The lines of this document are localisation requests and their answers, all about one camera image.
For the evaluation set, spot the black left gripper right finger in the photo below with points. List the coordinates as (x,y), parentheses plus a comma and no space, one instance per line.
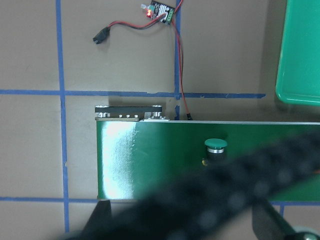
(268,224)

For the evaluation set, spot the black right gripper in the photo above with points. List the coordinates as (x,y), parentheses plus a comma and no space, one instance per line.
(199,203)

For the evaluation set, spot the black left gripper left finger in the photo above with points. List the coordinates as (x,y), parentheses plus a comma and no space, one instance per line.
(99,218)

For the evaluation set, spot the green push button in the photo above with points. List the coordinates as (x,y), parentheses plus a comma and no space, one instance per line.
(215,152)

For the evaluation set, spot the green conveyor belt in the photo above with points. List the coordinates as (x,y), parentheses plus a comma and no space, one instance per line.
(139,149)

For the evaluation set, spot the green plastic tray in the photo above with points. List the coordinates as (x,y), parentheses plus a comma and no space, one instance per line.
(298,75)

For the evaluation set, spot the motor controller board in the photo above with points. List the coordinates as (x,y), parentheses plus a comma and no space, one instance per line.
(157,10)

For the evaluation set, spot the black cable connector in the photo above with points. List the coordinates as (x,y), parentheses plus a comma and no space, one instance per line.
(101,36)

